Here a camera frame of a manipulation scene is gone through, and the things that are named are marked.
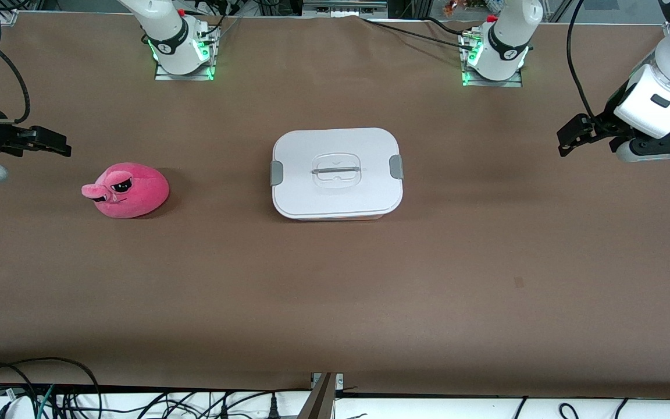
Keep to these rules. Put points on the orange figurine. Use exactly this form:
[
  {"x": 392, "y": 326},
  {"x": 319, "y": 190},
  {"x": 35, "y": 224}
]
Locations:
[{"x": 463, "y": 7}]

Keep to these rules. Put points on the pink plush toy with sunglasses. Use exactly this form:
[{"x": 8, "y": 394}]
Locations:
[{"x": 137, "y": 192}]

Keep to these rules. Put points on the pink translucent plastic box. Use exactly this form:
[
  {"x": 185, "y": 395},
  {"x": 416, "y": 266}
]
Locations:
[{"x": 335, "y": 219}]

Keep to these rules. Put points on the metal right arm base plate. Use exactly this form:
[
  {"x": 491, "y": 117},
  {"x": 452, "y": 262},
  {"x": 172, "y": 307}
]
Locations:
[{"x": 163, "y": 76}]

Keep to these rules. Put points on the grey metal beam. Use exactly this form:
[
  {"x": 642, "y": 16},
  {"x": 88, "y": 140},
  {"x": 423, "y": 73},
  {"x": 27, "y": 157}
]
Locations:
[{"x": 320, "y": 401}]

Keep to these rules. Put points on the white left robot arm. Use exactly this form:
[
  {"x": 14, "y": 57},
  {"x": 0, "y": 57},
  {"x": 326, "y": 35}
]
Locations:
[{"x": 506, "y": 46}]

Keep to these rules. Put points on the brown table cover mat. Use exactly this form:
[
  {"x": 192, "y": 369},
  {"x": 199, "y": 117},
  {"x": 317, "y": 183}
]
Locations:
[{"x": 335, "y": 291}]

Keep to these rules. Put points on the aluminium frame profile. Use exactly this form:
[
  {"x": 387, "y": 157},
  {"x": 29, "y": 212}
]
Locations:
[{"x": 8, "y": 17}]

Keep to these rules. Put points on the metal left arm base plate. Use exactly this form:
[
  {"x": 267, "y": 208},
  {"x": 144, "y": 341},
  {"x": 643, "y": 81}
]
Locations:
[{"x": 512, "y": 83}]

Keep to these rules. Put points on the small metal bracket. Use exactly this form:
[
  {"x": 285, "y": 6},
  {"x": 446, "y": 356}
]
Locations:
[{"x": 339, "y": 381}]

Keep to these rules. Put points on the black power plug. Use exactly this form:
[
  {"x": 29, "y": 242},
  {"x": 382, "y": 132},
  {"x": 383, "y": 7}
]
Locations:
[{"x": 273, "y": 410}]

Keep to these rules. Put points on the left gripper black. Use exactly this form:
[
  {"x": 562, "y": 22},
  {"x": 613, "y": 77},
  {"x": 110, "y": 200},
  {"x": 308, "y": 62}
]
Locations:
[{"x": 607, "y": 122}]

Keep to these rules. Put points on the white box lid grey clips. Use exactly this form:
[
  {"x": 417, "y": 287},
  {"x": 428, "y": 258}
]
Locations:
[{"x": 312, "y": 198}]

